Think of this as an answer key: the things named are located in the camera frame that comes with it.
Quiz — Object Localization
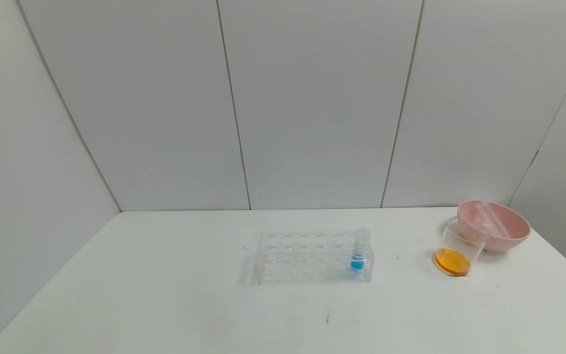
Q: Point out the clear plastic beaker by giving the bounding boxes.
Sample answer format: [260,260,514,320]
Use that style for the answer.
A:
[434,216,489,277]

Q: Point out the pink bowl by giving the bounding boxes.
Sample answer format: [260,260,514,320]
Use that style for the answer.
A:
[457,199,532,252]

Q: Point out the clear plastic test tube rack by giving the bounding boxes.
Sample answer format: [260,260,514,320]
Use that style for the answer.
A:
[256,230,375,284]

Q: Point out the test tube with blue pigment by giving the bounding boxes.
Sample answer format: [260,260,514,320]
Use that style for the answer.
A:
[351,227,372,272]

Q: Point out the test tube with yellow pigment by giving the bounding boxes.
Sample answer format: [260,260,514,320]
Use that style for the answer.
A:
[476,200,512,239]

